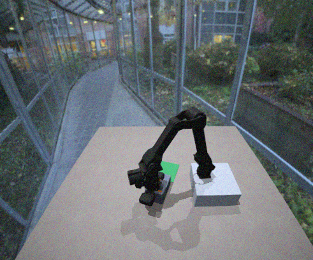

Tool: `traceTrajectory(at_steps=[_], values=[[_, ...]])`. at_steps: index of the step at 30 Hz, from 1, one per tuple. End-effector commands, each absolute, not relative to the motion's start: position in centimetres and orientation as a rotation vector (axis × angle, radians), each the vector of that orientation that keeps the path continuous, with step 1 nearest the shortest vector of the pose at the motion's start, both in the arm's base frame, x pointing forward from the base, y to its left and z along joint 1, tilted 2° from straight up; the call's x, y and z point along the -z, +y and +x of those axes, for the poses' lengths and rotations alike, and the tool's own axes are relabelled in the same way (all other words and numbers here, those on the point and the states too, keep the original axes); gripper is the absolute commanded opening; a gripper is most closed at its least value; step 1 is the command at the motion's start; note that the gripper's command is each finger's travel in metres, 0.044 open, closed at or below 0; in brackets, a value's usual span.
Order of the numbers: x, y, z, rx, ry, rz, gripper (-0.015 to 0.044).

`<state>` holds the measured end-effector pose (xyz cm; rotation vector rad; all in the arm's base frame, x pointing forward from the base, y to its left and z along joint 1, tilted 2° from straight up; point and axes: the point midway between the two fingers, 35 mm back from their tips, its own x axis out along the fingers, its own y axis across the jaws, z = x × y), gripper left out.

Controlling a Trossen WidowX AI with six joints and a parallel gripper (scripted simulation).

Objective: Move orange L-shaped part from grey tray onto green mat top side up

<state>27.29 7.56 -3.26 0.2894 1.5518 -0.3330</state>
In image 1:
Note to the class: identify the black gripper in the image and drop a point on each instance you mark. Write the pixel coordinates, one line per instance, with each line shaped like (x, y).
(149, 196)

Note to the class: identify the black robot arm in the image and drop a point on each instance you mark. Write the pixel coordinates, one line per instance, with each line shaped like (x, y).
(150, 163)

